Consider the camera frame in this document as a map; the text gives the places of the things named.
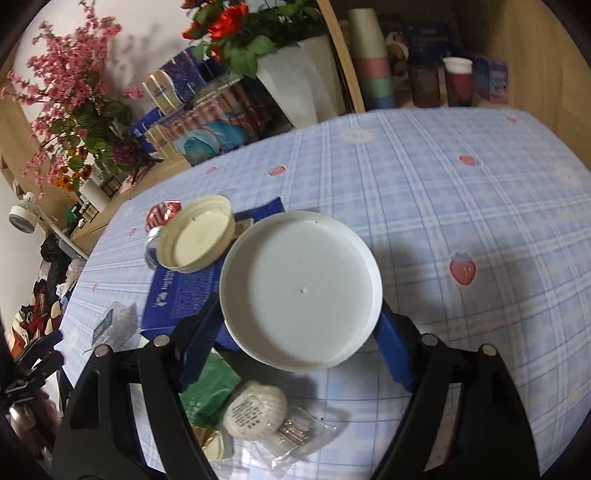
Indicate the clear bag of screws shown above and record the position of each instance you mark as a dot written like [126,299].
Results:
[300,441]

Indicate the white flower pot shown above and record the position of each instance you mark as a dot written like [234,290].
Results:
[94,194]

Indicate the white desk fan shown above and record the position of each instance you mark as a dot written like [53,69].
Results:
[22,217]

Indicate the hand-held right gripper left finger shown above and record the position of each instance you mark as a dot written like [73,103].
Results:
[198,350]

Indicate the brown transparent jar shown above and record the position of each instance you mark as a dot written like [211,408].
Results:
[425,87]

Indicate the cream round lid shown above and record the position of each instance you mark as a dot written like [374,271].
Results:
[196,233]

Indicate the small metal can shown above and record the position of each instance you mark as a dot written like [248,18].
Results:
[151,251]

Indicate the white planter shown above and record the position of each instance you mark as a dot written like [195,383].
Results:
[295,83]

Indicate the white round embossed packet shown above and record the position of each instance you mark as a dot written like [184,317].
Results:
[254,408]

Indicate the purple box on shelf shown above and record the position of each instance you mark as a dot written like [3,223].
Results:
[491,78]

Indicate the green plastic packet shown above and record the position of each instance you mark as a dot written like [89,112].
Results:
[207,385]

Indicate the pink and teal printed box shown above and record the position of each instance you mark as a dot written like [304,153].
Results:
[221,124]

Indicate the cartoon printed box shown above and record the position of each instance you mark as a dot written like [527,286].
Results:
[395,41]

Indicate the purple patterned pack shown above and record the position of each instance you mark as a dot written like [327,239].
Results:
[184,74]

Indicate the red cup with white lid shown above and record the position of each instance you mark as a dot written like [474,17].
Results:
[458,85]

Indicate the blue plaid strawberry tablecloth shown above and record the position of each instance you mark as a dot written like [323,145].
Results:
[461,207]

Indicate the stack of pastel paper cups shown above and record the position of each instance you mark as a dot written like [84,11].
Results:
[371,60]

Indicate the red rose bouquet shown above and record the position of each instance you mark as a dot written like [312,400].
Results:
[235,27]

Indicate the orange flower plant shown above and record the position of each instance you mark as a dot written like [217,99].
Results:
[74,170]

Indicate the red striped foil wrapper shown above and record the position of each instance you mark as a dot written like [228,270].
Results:
[161,214]

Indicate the purple flower plant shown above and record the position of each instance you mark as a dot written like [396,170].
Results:
[131,157]

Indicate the pile of clothes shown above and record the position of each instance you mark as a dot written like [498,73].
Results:
[51,286]

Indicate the blue and white box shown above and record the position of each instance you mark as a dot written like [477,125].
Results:
[145,129]

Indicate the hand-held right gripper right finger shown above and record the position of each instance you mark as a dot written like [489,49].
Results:
[395,353]

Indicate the large white round lid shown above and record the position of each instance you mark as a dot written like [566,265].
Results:
[300,290]

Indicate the dark blue box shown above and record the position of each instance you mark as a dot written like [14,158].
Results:
[429,41]

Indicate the wooden shelf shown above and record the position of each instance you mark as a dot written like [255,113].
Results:
[531,55]

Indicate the clear packet with blue print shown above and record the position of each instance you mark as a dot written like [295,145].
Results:
[113,323]

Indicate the gold foil wrapper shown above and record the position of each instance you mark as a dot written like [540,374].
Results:
[210,445]

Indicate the pink blossom plant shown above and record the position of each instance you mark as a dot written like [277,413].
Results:
[78,92]

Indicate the blue cardboard box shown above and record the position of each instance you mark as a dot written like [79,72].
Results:
[184,295]

